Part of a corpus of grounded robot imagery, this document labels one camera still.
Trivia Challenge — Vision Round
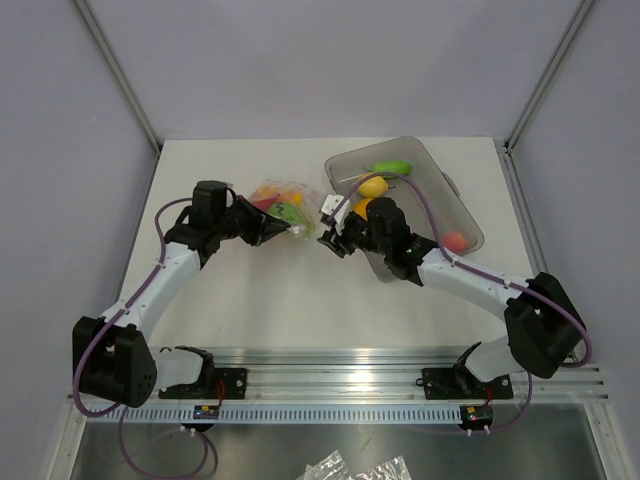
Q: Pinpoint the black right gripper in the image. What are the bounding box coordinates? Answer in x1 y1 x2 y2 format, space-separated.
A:
319 213 391 259

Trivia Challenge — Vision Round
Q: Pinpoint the left small circuit board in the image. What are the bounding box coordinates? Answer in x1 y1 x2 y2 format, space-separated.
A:
193 405 220 420

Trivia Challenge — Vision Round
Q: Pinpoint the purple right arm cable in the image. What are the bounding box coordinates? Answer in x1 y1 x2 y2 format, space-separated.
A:
332 172 595 434

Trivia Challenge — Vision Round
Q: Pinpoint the green celery bunch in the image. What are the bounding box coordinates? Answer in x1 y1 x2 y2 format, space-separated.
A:
290 207 315 240

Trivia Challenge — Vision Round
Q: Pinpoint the aluminium mounting rail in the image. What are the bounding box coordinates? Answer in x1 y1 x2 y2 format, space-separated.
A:
199 346 610 404

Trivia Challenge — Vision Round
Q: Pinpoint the crumpled clear plastic bag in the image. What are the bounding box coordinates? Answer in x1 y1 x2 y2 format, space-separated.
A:
300 450 350 480

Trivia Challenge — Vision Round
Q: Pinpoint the white slotted cable duct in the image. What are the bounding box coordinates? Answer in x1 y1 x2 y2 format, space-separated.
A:
99 403 462 425

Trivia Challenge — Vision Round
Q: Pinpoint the yellow bell pepper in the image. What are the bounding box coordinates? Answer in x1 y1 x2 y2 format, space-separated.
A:
251 183 283 199

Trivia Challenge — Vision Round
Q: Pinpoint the orange yellow mango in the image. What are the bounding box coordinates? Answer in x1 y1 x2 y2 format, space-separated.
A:
279 191 304 205

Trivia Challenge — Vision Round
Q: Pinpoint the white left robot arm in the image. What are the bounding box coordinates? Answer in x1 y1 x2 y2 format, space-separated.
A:
72 180 291 418

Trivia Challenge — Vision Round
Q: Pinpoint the green chayote gourd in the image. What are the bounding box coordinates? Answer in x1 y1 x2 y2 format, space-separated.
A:
370 160 413 178

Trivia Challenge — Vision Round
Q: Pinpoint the right small circuit board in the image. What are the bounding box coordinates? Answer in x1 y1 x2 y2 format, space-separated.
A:
464 405 493 424

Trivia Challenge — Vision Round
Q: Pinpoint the right aluminium frame post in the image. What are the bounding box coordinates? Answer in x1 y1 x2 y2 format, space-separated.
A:
504 0 598 155

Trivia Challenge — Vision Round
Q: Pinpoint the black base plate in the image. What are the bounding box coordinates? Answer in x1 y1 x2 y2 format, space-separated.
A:
158 367 248 400
415 367 514 400

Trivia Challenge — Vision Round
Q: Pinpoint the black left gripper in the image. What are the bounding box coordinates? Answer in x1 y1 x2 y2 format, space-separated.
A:
214 195 290 247

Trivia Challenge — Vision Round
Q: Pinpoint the clear plastic food bin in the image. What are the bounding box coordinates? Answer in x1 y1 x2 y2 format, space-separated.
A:
324 136 484 255

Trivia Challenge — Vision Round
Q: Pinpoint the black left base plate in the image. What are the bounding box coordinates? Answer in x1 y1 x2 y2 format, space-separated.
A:
158 367 248 400

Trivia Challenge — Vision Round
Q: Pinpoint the green toy watermelon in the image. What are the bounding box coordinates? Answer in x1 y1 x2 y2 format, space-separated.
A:
267 202 297 225

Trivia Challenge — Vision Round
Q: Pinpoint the small circuit board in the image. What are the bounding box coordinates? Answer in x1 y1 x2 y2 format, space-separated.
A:
193 405 220 420
464 405 493 424

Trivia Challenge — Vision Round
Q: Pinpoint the aluminium frame post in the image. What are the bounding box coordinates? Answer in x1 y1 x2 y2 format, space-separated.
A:
70 0 163 159
504 0 598 155

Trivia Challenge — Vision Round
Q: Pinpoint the clear zip top bag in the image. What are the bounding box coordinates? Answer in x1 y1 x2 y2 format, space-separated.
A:
249 180 321 239

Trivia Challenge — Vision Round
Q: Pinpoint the red bell pepper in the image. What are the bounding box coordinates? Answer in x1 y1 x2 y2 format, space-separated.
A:
251 196 278 212

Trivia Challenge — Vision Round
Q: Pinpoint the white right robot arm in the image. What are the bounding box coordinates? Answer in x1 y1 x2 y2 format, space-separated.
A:
319 195 589 396

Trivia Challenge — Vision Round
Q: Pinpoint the orange tangerine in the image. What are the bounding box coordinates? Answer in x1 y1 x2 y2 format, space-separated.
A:
352 198 373 220

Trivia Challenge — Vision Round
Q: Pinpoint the left aluminium frame post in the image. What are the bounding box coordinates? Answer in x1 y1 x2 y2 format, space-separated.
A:
70 0 163 159

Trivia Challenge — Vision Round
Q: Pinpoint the pink peach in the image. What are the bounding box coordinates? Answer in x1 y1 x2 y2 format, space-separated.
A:
441 231 469 254

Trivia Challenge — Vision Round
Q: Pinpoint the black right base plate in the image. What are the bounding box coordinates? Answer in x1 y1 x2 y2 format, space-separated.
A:
415 367 514 400

